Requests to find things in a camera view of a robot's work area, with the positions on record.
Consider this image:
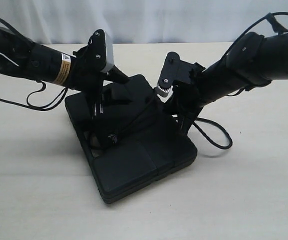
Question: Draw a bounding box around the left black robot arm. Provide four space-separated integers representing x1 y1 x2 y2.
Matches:
0 27 131 115

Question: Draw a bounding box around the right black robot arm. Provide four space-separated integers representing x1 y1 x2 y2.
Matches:
157 32 288 133

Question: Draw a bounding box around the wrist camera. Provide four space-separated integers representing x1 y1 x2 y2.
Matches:
156 51 196 98
87 29 114 73

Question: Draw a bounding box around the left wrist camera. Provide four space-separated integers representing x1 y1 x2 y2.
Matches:
87 29 114 73

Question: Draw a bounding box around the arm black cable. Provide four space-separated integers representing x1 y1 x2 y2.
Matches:
223 12 288 66
0 14 68 111

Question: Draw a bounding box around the black cord with frayed knot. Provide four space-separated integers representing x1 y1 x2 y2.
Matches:
88 94 234 159

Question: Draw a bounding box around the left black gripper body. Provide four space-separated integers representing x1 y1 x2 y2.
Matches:
66 46 103 99

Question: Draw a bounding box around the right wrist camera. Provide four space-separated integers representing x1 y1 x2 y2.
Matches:
156 51 196 98

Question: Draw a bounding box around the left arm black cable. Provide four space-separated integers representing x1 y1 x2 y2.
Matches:
0 14 68 111

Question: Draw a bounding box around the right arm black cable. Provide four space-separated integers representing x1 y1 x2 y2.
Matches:
223 12 288 66

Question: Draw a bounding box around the black plastic carrying case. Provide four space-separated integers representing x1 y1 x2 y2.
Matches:
65 74 197 204

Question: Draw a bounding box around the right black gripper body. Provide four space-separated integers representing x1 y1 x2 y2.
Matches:
164 63 205 115

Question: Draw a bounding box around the white backdrop curtain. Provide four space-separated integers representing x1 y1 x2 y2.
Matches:
0 0 288 44

